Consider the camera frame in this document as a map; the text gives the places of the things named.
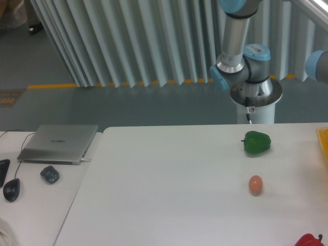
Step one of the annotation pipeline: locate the brown egg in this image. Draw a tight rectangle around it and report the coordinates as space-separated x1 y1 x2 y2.
249 175 263 196

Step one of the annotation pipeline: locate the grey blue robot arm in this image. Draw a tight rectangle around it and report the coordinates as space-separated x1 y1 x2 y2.
210 1 327 90

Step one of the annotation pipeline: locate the green bell pepper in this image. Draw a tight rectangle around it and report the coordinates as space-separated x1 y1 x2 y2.
241 131 271 155

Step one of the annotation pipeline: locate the silver laptop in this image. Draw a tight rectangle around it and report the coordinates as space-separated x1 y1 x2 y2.
17 125 98 165

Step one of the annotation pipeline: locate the white folding partition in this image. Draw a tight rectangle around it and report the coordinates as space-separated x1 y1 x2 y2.
32 1 327 87

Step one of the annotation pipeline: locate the black earbuds case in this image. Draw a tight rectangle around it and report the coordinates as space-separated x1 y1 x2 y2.
40 166 60 185

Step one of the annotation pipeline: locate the black flat device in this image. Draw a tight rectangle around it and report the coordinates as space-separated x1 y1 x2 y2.
0 159 10 187

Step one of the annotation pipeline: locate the black computer mouse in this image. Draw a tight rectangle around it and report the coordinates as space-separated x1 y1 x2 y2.
3 178 21 202

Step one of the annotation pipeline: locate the red bell pepper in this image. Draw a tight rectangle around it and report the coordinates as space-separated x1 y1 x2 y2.
295 233 324 246

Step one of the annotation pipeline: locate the white cloth bag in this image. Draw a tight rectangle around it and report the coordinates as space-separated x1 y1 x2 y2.
1 218 19 245

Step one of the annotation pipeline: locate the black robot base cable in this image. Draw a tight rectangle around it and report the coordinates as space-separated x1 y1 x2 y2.
244 96 253 125

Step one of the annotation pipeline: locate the black mouse cable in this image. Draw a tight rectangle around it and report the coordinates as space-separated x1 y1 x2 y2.
0 129 35 180

